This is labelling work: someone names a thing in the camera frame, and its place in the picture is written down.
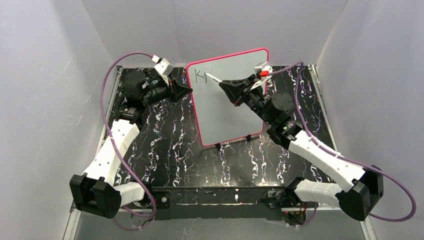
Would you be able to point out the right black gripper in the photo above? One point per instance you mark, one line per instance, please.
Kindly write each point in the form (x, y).
(244, 94)

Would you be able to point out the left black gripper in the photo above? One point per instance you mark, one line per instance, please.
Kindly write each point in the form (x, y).
(172, 91)

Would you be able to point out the white whiteboard marker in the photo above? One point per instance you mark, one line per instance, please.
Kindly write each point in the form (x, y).
(211, 77)

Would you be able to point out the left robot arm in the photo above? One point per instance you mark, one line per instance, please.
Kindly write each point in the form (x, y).
(112, 149)

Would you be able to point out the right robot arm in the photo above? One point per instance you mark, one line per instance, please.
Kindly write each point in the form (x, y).
(289, 133)

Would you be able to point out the pink framed whiteboard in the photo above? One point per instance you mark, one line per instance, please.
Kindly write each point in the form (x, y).
(217, 119)

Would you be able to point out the metal whiteboard stand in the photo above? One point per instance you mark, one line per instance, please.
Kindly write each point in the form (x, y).
(221, 145)

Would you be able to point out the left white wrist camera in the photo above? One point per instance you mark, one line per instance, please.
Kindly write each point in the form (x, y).
(164, 68)

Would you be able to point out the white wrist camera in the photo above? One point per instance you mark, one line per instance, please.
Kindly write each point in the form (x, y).
(164, 68)
(262, 71)

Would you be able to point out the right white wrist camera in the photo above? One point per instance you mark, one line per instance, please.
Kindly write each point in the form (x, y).
(262, 71)

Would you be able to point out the aluminium front rail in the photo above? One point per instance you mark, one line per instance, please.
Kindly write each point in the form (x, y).
(218, 202)

